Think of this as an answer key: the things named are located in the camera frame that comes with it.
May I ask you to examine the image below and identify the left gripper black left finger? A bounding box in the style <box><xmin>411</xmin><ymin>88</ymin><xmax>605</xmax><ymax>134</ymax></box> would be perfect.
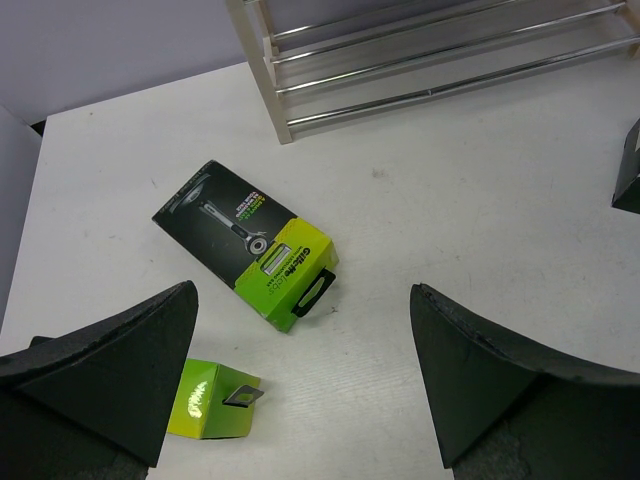
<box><xmin>1</xmin><ymin>281</ymin><xmax>198</xmax><ymax>479</ymax></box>

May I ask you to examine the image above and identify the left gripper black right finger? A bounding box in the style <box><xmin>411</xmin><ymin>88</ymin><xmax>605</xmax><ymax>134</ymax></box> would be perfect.
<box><xmin>410</xmin><ymin>284</ymin><xmax>639</xmax><ymax>479</ymax></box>

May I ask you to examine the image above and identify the white chrome-bar shelf rack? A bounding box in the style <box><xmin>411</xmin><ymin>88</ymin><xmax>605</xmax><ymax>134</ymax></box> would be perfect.
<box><xmin>226</xmin><ymin>1</ymin><xmax>639</xmax><ymax>144</ymax></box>

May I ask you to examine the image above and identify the black green Gillette Labs carton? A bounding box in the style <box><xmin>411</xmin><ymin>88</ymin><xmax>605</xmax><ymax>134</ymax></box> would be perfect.
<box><xmin>167</xmin><ymin>358</ymin><xmax>264</xmax><ymax>440</ymax></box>

